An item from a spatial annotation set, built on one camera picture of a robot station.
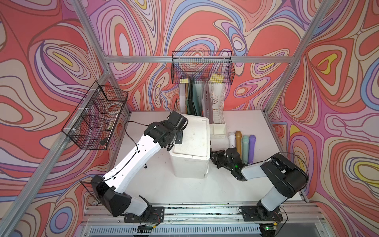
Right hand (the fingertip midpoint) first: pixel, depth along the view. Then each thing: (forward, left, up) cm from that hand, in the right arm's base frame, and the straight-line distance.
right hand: (207, 156), depth 90 cm
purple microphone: (+12, -32, -1) cm, 34 cm away
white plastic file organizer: (+46, -10, +1) cm, 47 cm away
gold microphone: (+16, -23, -1) cm, 28 cm away
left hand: (+1, +17, +21) cm, 27 cm away
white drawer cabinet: (-12, +11, +19) cm, 25 cm away
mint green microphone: (+13, -27, -2) cm, 30 cm away
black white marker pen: (-4, +39, -3) cm, 39 cm away
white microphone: (+12, -18, -1) cm, 22 cm away
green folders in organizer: (+23, +7, +24) cm, 34 cm away
